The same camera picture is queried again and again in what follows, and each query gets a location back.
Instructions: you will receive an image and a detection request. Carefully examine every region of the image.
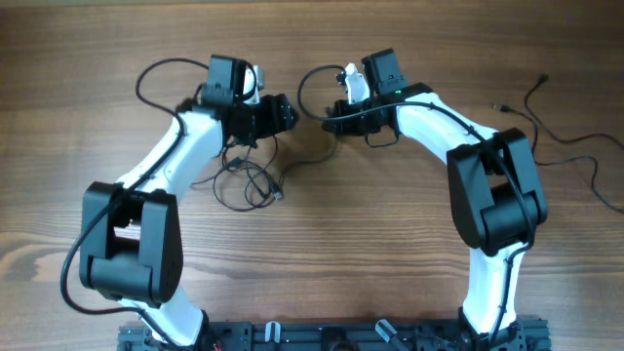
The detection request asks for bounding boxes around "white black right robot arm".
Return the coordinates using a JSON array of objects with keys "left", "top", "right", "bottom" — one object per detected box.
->
[{"left": 323, "top": 49, "right": 547, "bottom": 350}]

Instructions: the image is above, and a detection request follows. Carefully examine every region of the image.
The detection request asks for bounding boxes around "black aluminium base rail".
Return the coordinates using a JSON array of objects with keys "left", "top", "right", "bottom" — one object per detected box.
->
[{"left": 117, "top": 317, "right": 553, "bottom": 351}]

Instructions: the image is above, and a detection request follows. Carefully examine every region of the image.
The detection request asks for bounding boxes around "thick black USB-C cable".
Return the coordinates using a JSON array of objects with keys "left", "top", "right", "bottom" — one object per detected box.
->
[{"left": 492, "top": 72, "right": 624, "bottom": 215}]

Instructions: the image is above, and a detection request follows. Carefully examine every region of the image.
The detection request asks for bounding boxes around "thin black USB cable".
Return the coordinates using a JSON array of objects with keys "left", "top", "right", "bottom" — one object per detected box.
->
[{"left": 190, "top": 135, "right": 340, "bottom": 213}]

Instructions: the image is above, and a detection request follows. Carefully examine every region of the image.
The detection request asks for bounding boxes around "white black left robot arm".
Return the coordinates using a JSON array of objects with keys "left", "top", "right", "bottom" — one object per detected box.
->
[{"left": 60, "top": 55, "right": 298, "bottom": 350}]

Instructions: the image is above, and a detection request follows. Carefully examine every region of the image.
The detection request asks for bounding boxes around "black left camera cable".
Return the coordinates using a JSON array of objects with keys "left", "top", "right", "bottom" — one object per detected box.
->
[{"left": 59, "top": 58, "right": 211, "bottom": 351}]

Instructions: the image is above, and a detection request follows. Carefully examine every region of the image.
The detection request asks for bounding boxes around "black camera cable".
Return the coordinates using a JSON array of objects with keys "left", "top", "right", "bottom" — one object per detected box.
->
[
  {"left": 59, "top": 58, "right": 211, "bottom": 351},
  {"left": 296, "top": 64, "right": 537, "bottom": 347}
]

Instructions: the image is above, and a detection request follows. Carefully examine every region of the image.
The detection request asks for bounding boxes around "black right camera cable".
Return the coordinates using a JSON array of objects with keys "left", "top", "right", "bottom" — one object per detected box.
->
[{"left": 296, "top": 64, "right": 537, "bottom": 347}]

